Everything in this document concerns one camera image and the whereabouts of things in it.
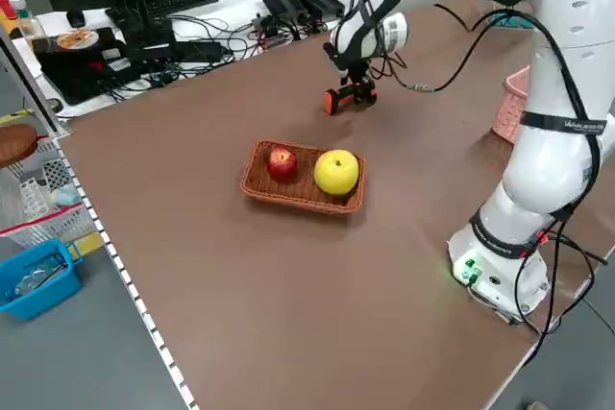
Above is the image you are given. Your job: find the blue plastic bin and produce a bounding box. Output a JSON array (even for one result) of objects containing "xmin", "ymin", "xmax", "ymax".
[{"xmin": 0, "ymin": 237, "xmax": 84, "ymax": 321}]

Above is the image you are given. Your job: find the white basket with red rim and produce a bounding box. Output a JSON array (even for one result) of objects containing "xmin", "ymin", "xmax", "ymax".
[{"xmin": 0, "ymin": 159, "xmax": 97, "ymax": 249}]

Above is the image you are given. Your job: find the grey metal frame beam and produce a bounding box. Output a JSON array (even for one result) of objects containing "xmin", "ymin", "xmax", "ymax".
[{"xmin": 0, "ymin": 28, "xmax": 71, "ymax": 138}]

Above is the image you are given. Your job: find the pink plastic basket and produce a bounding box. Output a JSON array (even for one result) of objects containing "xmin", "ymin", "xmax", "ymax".
[{"xmin": 491, "ymin": 65, "xmax": 532, "ymax": 145}]

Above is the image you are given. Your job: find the black flat equipment box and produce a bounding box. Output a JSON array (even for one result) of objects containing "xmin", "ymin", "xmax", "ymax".
[{"xmin": 36, "ymin": 25, "xmax": 145, "ymax": 107}]

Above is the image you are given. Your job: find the brown wicker tray basket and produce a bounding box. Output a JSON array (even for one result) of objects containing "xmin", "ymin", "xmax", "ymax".
[{"xmin": 238, "ymin": 139, "xmax": 366, "ymax": 217}]

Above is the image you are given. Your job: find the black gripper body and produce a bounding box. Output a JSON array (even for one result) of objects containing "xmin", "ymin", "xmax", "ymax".
[{"xmin": 331, "ymin": 57, "xmax": 375, "ymax": 90}]

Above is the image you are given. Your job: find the orange printed round disc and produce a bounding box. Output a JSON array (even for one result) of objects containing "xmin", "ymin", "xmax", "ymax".
[{"xmin": 55, "ymin": 29, "xmax": 100, "ymax": 51}]

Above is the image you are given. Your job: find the clear bottle with white cap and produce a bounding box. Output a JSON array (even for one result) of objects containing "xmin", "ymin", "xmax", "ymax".
[{"xmin": 7, "ymin": 0, "xmax": 48, "ymax": 54}]

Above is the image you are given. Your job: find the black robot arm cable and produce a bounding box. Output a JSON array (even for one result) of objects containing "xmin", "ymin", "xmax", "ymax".
[{"xmin": 369, "ymin": 1, "xmax": 607, "ymax": 337}]

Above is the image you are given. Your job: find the red apple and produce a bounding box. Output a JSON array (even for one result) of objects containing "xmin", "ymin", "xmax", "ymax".
[{"xmin": 266, "ymin": 147, "xmax": 298, "ymax": 184}]

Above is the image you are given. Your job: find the yellow apple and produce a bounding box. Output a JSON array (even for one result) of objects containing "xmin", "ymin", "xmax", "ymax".
[{"xmin": 313, "ymin": 149, "xmax": 360, "ymax": 197}]

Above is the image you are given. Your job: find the brown woven object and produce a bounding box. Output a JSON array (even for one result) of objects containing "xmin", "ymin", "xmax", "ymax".
[{"xmin": 0, "ymin": 122, "xmax": 40, "ymax": 167}]

